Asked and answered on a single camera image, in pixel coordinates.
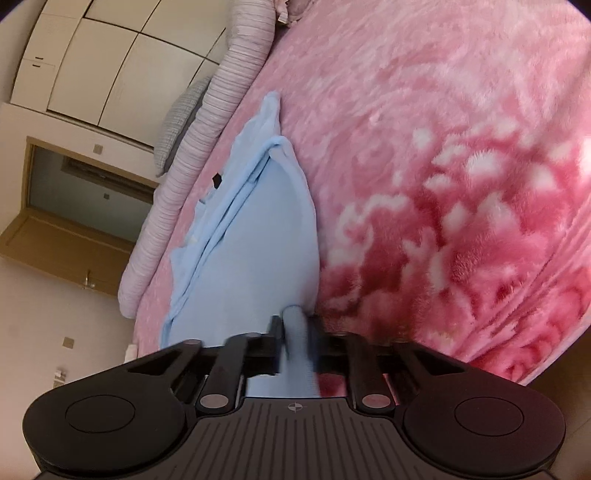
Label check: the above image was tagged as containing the light blue garment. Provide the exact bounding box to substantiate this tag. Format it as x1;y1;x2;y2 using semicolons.
160;92;320;398

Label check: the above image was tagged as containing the grey striped pillow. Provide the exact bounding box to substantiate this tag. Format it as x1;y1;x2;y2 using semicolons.
153;76;211;177

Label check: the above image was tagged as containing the pink fluffy blanket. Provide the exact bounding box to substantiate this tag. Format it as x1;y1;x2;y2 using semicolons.
133;1;590;384

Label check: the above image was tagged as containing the striped lilac folded duvet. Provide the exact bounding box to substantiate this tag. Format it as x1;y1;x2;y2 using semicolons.
117;1;276;319

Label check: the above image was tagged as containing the cream wardrobe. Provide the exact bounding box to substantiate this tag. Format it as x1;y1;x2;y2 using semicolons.
11;0;230;146

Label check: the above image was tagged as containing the wooden door frame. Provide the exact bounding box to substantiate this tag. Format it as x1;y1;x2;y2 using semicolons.
1;137;156;296

